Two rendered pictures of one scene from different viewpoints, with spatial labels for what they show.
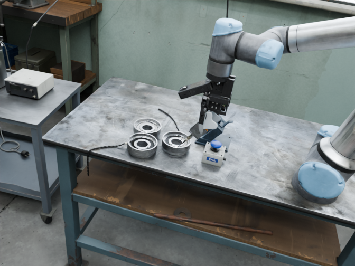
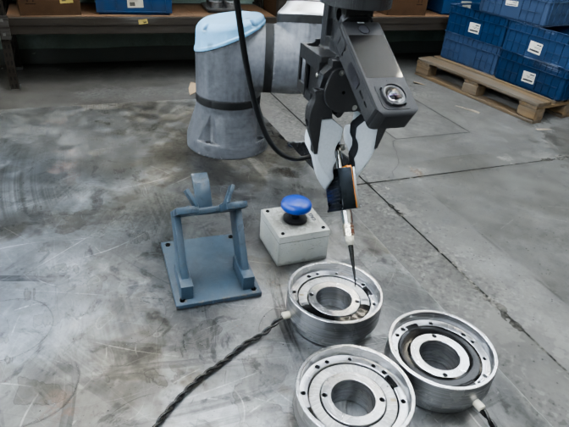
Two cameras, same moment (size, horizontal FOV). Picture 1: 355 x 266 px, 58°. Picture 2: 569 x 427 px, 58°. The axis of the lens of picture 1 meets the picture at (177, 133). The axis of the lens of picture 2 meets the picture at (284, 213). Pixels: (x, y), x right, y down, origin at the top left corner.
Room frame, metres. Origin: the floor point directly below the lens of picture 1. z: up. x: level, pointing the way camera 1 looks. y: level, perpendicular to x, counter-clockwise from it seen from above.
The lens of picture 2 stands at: (1.25, 0.33, 1.20)
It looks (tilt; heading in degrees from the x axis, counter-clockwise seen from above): 31 degrees down; 236
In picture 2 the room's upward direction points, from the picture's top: 5 degrees clockwise
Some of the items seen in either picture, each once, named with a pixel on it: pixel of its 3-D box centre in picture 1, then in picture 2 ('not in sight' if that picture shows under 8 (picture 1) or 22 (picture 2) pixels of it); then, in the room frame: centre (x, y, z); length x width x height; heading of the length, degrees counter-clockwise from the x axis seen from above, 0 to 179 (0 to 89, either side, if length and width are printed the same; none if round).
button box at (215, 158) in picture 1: (215, 154); (292, 230); (0.92, -0.14, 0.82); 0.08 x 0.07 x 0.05; 80
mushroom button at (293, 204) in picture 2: (215, 148); (295, 216); (0.92, -0.14, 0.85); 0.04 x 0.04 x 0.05
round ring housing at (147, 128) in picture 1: (147, 129); (351, 403); (1.02, 0.12, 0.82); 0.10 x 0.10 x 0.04
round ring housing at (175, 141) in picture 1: (176, 143); (333, 303); (0.95, 0.00, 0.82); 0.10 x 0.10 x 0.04
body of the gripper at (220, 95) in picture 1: (217, 92); (345, 50); (0.90, -0.10, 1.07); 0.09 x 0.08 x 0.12; 77
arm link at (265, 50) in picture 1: (261, 49); not in sight; (0.87, -0.19, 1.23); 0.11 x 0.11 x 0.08; 62
